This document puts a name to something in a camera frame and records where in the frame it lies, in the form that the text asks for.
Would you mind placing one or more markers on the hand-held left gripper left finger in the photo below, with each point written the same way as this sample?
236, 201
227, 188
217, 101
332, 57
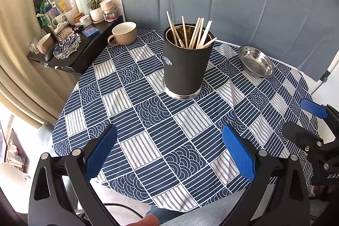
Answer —
100, 151

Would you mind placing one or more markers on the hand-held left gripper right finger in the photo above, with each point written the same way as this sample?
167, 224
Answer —
238, 154

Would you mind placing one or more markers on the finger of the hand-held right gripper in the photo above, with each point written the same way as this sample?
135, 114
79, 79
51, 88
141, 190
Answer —
299, 133
312, 108

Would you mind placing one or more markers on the black utensil holder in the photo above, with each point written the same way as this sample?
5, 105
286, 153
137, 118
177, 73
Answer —
185, 69

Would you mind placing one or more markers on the bunch of chopsticks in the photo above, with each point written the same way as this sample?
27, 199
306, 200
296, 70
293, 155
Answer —
197, 32

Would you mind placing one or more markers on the person's right hand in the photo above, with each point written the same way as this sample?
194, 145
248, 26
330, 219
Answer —
327, 193

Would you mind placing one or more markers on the person's left hand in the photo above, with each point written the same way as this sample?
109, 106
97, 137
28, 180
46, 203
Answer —
147, 221

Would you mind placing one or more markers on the blue white patterned tablecloth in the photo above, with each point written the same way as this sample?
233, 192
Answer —
148, 122

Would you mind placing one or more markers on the stainless steel bowl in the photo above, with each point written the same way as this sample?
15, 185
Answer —
257, 61

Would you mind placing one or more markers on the person's blue jeans leg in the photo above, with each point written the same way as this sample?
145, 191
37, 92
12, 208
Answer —
159, 211

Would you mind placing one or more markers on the white chair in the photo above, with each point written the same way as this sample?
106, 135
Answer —
13, 178

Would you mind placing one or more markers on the black side shelf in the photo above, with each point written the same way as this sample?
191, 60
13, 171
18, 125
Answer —
87, 56

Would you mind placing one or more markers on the beige curtain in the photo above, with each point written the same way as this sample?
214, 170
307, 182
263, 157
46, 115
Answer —
21, 69

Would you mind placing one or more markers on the large beige mug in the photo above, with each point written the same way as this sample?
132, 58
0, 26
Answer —
124, 36

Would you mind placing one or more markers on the small blue box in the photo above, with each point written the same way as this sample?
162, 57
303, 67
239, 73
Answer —
90, 32

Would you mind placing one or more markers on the small beige cup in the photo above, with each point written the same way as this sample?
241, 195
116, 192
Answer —
45, 43

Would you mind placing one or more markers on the small clear glass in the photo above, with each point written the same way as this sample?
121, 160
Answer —
35, 48

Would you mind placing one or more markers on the wooden hairbrush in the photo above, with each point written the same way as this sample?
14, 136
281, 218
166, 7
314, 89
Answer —
65, 32

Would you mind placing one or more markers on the white round jar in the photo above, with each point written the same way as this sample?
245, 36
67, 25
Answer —
85, 20

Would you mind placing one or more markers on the small potted plant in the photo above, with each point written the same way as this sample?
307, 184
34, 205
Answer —
96, 14

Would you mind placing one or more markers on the clear glass jar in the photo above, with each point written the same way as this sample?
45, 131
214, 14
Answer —
110, 14

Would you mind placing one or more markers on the green white packet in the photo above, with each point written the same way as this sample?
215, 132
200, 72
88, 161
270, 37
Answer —
45, 11

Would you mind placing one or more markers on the small yellow box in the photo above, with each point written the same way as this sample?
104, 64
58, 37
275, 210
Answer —
62, 5

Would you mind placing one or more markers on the leaning picture frame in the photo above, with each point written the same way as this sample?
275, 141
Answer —
14, 146

